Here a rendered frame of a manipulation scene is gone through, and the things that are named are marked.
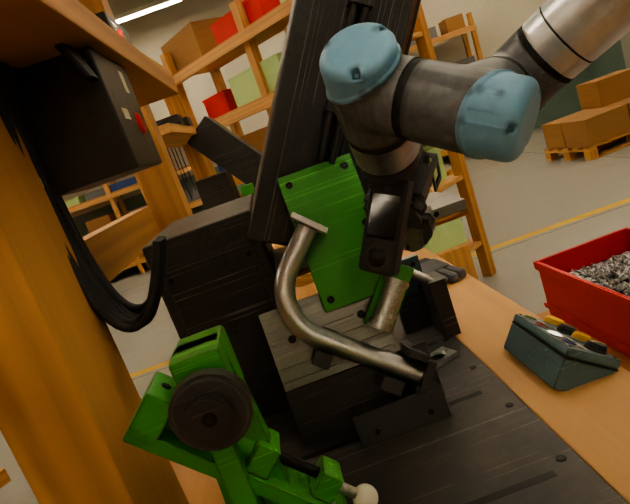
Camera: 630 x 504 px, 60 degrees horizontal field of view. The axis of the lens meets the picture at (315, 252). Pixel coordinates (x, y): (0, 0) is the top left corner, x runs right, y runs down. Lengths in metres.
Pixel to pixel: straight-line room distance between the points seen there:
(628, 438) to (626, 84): 6.90
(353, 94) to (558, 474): 0.45
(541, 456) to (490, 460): 0.06
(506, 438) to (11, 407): 0.55
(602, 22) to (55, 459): 0.67
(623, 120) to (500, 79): 6.49
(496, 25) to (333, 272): 9.83
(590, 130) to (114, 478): 6.35
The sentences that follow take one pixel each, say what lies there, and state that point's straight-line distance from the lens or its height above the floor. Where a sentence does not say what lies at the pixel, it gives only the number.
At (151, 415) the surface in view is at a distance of 0.55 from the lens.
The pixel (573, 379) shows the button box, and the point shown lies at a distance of 0.80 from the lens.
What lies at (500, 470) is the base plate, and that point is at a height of 0.90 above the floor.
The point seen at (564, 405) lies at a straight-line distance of 0.77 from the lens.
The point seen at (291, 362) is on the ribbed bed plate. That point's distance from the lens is 0.82.
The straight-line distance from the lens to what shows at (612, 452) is 0.69.
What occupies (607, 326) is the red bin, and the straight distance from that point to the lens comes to 1.07.
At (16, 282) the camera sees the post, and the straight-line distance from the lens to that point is 0.59.
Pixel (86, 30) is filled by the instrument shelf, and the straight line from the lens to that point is 0.68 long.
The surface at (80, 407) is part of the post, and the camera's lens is 0.61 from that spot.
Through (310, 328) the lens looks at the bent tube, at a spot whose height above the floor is 1.07.
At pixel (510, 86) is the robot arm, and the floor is 1.30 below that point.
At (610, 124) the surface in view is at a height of 0.30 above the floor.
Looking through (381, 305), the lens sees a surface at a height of 1.07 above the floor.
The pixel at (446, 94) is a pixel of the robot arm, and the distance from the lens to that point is 0.49.
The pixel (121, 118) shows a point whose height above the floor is 1.41.
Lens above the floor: 1.32
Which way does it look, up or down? 12 degrees down
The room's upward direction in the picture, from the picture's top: 20 degrees counter-clockwise
